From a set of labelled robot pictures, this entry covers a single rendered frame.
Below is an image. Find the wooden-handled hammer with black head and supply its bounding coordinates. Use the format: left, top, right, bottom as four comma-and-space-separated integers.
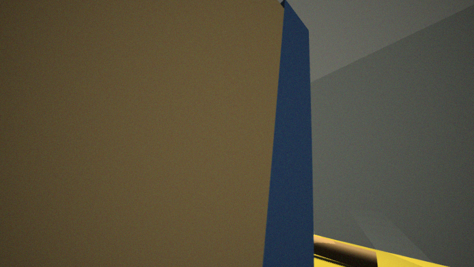
314, 236, 378, 267

